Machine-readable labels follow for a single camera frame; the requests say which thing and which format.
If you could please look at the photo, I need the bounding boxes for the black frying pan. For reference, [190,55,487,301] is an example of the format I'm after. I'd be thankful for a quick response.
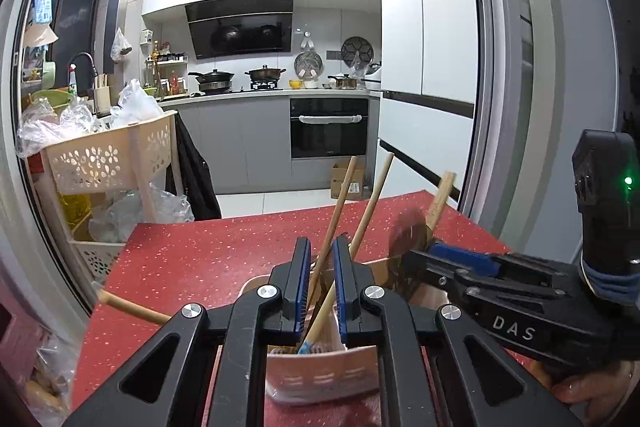
[189,69,234,94]

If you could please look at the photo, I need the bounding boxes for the black hanging bag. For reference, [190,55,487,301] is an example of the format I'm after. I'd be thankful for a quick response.
[175,114,222,221]

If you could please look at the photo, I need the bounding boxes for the person's right hand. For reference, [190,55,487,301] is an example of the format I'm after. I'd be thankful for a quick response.
[551,361,639,426]

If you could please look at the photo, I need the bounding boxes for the white refrigerator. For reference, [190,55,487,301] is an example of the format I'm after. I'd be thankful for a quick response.
[378,0,480,205]

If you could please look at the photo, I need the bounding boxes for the beige utensil holder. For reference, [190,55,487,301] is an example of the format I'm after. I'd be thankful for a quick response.
[240,256,402,407]

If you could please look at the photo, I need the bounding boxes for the wooden chopstick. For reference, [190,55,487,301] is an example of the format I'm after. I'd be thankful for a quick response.
[425,171,456,234]
[96,288,171,325]
[297,150,395,356]
[307,156,358,303]

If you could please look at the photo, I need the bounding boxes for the black built-in oven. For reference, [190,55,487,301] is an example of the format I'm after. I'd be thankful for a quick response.
[290,98,369,159]

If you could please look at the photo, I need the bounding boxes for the black wok on stove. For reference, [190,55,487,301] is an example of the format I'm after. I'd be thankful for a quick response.
[246,65,286,91]

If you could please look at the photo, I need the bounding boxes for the grey lower cabinets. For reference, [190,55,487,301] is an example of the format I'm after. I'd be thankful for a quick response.
[160,90,380,195]

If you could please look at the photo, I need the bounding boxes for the cardboard box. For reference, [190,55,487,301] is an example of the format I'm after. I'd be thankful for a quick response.
[328,158,374,202]

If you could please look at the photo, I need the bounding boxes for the pink plastic stool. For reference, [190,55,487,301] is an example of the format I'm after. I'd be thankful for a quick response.
[0,283,48,388]

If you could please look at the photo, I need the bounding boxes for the black range hood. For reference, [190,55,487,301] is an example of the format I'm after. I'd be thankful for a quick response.
[184,0,294,60]

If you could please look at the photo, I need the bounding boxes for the beige storage cart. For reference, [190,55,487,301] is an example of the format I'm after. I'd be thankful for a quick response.
[39,110,194,284]

